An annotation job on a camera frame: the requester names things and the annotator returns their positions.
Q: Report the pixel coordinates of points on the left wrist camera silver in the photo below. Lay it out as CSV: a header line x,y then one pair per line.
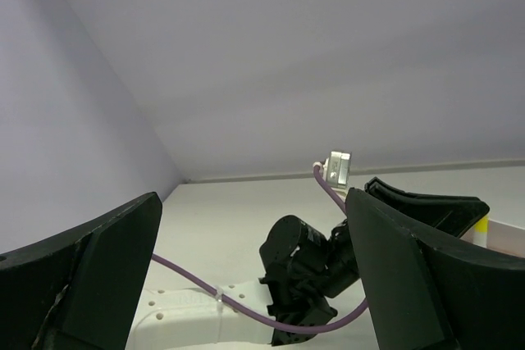
x,y
334,170

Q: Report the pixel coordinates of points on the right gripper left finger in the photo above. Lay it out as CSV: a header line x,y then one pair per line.
x,y
79,289

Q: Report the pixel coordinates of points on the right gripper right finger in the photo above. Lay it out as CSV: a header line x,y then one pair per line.
x,y
426,289

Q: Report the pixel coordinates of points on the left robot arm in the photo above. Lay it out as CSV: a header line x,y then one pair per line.
x,y
214,231

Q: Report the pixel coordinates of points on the yellow white marker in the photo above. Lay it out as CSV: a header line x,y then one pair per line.
x,y
480,232

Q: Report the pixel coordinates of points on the white compartment pen holder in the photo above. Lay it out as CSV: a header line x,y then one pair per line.
x,y
502,237

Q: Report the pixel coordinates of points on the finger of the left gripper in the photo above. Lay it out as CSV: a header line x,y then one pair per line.
x,y
454,215

